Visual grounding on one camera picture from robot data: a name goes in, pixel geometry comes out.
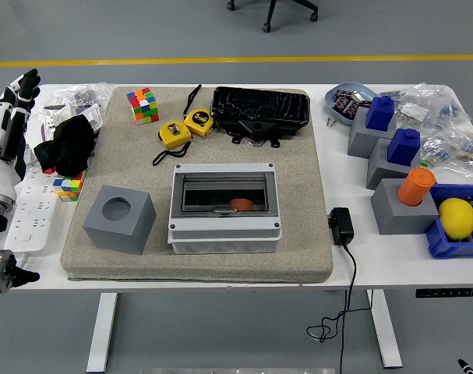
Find large colourful puzzle cube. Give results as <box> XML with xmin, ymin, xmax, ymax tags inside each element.
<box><xmin>126</xmin><ymin>86</ymin><xmax>161</xmax><ymax>126</ymax></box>

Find grey-brown mat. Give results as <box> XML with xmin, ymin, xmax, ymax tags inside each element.
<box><xmin>60</xmin><ymin>86</ymin><xmax>334</xmax><ymax>284</ymax></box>

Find blue plastic bin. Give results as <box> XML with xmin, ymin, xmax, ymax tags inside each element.
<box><xmin>423</xmin><ymin>183</ymin><xmax>473</xmax><ymax>259</ymax></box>

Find clear bag of dark screws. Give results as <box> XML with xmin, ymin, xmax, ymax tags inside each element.
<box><xmin>51</xmin><ymin>81</ymin><xmax>115</xmax><ymax>110</ymax></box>

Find clear bag of brown parts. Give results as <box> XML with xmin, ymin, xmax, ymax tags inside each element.
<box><xmin>452</xmin><ymin>132</ymin><xmax>473</xmax><ymax>172</ymax></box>

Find yellow lemon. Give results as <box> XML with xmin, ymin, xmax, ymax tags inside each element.
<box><xmin>438</xmin><ymin>197</ymin><xmax>473</xmax><ymax>242</ymax></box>

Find clear bag of white parts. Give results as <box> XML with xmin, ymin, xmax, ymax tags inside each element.
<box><xmin>379</xmin><ymin>82</ymin><xmax>465</xmax><ymax>132</ymax></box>

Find black adapter cord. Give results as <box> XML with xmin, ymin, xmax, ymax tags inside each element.
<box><xmin>306</xmin><ymin>243</ymin><xmax>376</xmax><ymax>374</ymax></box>

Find small silver metal part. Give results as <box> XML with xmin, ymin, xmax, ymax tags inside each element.
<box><xmin>351</xmin><ymin>90</ymin><xmax>372</xmax><ymax>107</ymax></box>

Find grey electrical box with lid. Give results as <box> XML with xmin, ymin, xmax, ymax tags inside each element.
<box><xmin>167</xmin><ymin>162</ymin><xmax>283</xmax><ymax>255</ymax></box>

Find black office chair base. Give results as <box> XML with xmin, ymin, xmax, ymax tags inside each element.
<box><xmin>226</xmin><ymin>0</ymin><xmax>319</xmax><ymax>34</ymax></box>

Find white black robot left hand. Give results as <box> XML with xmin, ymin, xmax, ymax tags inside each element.
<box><xmin>0</xmin><ymin>69</ymin><xmax>41</xmax><ymax>196</ymax></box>

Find grey block holder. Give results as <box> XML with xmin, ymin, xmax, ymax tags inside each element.
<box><xmin>365</xmin><ymin>136</ymin><xmax>422</xmax><ymax>191</ymax></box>
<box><xmin>347</xmin><ymin>106</ymin><xmax>397</xmax><ymax>160</ymax></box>
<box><xmin>370</xmin><ymin>178</ymin><xmax>439</xmax><ymax>236</ymax></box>

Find black plastic tray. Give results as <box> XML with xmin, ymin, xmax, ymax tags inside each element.
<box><xmin>210</xmin><ymin>86</ymin><xmax>312</xmax><ymax>139</ymax></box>

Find blue-grey dish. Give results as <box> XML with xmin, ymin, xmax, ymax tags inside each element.
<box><xmin>324</xmin><ymin>81</ymin><xmax>379</xmax><ymax>126</ymax></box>

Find clear bag of blue parts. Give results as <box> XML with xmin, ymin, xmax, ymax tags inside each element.
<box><xmin>419</xmin><ymin>130</ymin><xmax>457</xmax><ymax>167</ymax></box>

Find small colourful puzzle cube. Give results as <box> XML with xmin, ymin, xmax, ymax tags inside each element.
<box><xmin>51</xmin><ymin>171</ymin><xmax>85</xmax><ymax>203</ymax></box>

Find white table leg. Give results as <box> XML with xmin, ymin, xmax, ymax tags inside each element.
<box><xmin>366</xmin><ymin>290</ymin><xmax>403</xmax><ymax>369</ymax></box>
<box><xmin>86</xmin><ymin>292</ymin><xmax>118</xmax><ymax>373</ymax></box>

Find yellow tape measure black label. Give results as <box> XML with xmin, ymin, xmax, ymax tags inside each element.
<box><xmin>152</xmin><ymin>121</ymin><xmax>193</xmax><ymax>167</ymax></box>

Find blue square battery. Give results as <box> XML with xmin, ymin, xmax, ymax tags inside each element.
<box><xmin>387</xmin><ymin>129</ymin><xmax>422</xmax><ymax>165</ymax></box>
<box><xmin>365</xmin><ymin>95</ymin><xmax>396</xmax><ymax>132</ymax></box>

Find black table control panel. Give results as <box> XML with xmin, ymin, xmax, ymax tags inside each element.
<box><xmin>415</xmin><ymin>288</ymin><xmax>473</xmax><ymax>299</ymax></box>

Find white power strip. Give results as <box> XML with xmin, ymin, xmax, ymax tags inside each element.
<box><xmin>4</xmin><ymin>167</ymin><xmax>60</xmax><ymax>252</ymax></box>

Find yellow tape measure 5m label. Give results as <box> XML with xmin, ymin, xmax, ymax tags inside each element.
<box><xmin>181</xmin><ymin>83</ymin><xmax>216</xmax><ymax>138</ymax></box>

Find white labelled packets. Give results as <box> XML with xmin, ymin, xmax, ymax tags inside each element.
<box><xmin>40</xmin><ymin>103</ymin><xmax>104</xmax><ymax>142</ymax></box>

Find black power adapter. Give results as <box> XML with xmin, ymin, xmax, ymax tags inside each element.
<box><xmin>327</xmin><ymin>206</ymin><xmax>355</xmax><ymax>246</ymax></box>

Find grey block with round hole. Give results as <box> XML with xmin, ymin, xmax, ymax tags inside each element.
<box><xmin>82</xmin><ymin>185</ymin><xmax>157</xmax><ymax>256</ymax></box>

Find orange cylinder battery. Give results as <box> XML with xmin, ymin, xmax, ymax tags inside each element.
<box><xmin>228</xmin><ymin>197</ymin><xmax>256</xmax><ymax>213</ymax></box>
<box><xmin>397</xmin><ymin>167</ymin><xmax>437</xmax><ymax>207</ymax></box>

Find black cloth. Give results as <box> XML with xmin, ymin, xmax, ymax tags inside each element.
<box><xmin>33</xmin><ymin>115</ymin><xmax>97</xmax><ymax>177</ymax></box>

